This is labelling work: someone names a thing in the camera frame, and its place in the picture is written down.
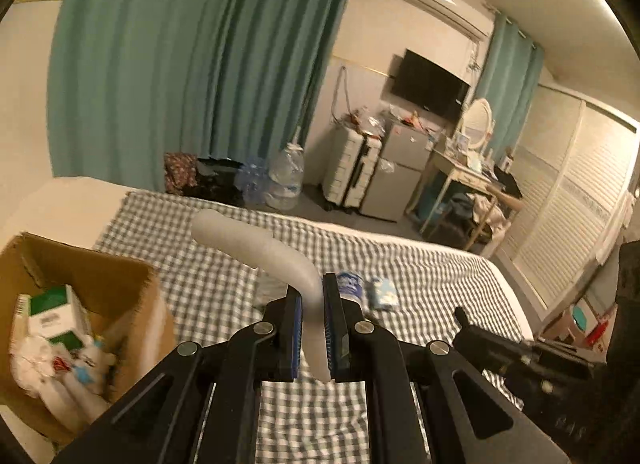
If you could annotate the white clothes heap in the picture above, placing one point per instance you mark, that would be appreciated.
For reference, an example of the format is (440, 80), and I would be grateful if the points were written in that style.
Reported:
(487, 214)

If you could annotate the white louvred wardrobe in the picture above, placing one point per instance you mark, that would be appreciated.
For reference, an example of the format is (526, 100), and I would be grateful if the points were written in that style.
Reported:
(575, 184)

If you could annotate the grey white checkered blanket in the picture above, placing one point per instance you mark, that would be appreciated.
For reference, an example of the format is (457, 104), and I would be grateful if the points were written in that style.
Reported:
(200, 264)

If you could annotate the wide green curtain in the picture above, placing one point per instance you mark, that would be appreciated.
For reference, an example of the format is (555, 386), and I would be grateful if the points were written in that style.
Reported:
(175, 44)

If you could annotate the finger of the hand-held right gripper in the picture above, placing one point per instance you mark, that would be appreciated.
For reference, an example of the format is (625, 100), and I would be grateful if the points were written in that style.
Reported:
(480, 344)

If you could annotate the cream dressing desk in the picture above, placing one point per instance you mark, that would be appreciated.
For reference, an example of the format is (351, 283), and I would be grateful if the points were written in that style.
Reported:
(465, 172)

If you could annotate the narrow green curtain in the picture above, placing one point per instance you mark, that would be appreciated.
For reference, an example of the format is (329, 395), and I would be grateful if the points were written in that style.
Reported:
(515, 74)

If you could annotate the dark patterned bag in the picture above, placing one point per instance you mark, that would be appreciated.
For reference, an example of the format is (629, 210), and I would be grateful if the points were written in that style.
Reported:
(180, 172)

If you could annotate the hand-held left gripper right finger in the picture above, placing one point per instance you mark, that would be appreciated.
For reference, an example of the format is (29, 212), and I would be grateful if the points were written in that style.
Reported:
(330, 324)

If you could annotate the pack of water bottles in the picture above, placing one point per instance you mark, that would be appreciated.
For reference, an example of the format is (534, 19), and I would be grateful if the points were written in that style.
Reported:
(252, 179)

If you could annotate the white suitcase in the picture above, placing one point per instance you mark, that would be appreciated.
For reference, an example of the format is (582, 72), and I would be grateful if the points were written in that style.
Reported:
(345, 169)

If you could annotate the red bag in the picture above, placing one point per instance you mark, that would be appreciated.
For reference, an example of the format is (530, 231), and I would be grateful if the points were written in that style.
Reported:
(597, 331)

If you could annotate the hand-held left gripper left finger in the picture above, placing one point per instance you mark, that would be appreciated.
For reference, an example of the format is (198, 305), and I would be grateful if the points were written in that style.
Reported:
(297, 334)

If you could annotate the black wall television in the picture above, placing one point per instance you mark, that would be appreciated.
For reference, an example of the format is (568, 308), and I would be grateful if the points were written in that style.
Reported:
(425, 84)

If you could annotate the green white medicine box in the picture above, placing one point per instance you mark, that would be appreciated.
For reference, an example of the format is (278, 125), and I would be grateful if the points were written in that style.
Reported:
(50, 301)

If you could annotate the grey small fridge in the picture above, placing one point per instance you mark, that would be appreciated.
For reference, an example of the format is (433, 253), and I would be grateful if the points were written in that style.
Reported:
(395, 169)

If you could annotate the large clear water jug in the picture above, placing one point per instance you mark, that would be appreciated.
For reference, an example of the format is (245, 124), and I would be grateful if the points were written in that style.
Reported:
(287, 169)

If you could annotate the brown cardboard box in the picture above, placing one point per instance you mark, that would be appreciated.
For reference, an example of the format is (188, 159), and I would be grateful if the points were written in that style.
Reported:
(130, 304)

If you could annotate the black bag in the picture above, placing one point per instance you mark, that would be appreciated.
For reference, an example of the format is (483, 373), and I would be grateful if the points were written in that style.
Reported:
(215, 179)

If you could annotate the white oval mirror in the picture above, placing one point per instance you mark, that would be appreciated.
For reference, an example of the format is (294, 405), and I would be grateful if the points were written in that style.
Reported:
(477, 119)

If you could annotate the small tissue packet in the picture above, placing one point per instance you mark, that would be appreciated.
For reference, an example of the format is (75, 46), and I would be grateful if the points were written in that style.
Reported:
(382, 294)

